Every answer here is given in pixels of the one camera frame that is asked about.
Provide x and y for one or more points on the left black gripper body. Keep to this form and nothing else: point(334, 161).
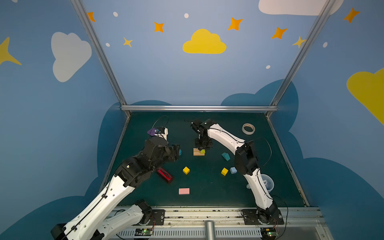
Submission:
point(173, 153)

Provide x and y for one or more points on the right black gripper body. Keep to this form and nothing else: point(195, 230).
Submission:
point(202, 141)

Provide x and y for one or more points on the tan wood block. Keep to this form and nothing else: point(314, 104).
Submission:
point(198, 154)
point(196, 150)

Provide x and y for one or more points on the pink rectangular block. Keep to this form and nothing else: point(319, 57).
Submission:
point(184, 191)

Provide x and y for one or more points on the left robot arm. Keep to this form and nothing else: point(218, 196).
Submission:
point(93, 222)

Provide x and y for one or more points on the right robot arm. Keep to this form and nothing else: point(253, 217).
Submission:
point(246, 161)

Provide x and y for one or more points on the yellow cube block left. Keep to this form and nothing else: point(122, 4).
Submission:
point(186, 170)

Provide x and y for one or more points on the yellow cube block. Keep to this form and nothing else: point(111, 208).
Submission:
point(224, 171)
point(186, 170)

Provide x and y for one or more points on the teal house-shaped block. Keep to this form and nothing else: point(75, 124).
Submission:
point(226, 156)

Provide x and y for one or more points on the yellow cube block right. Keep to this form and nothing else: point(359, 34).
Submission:
point(224, 171)

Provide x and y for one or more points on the light blue cube block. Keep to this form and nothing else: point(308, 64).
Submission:
point(233, 170)

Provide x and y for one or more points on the white tape roll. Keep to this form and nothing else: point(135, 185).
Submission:
point(248, 129)

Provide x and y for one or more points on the light blue mug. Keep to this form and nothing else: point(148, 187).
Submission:
point(268, 182)

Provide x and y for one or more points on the left circuit board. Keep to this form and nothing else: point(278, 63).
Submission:
point(146, 233)

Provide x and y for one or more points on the circuit board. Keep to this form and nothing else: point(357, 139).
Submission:
point(268, 234)
point(146, 233)

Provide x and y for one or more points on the right circuit board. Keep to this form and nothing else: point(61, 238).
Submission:
point(268, 234)

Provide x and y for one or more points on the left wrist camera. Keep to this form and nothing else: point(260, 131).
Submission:
point(161, 132)

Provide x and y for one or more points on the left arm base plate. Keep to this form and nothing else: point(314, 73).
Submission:
point(157, 217)

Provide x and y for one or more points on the aluminium cage frame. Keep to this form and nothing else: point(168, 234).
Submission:
point(273, 107)

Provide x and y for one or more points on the grey camera pole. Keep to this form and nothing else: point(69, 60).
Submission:
point(210, 230)

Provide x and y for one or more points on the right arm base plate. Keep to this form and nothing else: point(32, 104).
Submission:
point(257, 217)

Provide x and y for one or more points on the aluminium front rail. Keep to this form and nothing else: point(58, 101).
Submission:
point(189, 223)

